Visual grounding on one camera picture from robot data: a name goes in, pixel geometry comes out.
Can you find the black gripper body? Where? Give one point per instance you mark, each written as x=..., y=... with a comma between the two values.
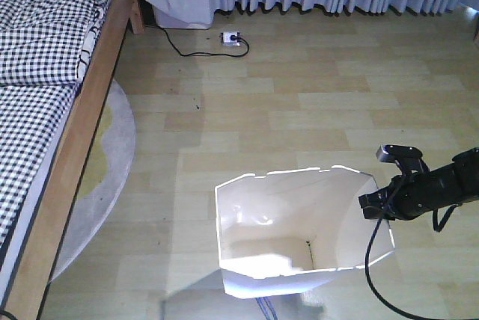
x=405, y=198

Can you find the white plastic trash bin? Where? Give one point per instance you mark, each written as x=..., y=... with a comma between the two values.
x=289, y=231

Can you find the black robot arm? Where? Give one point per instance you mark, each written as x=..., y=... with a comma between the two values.
x=455, y=183

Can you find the white floor power socket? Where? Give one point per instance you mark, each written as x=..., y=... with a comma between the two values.
x=230, y=38

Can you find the grey round rug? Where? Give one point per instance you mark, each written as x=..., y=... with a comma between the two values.
x=106, y=170

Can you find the black white checkered bedding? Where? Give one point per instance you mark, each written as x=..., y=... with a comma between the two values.
x=45, y=49

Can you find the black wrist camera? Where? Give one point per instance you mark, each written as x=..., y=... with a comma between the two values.
x=407, y=158

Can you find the wooden bed frame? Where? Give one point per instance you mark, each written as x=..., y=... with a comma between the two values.
x=29, y=281

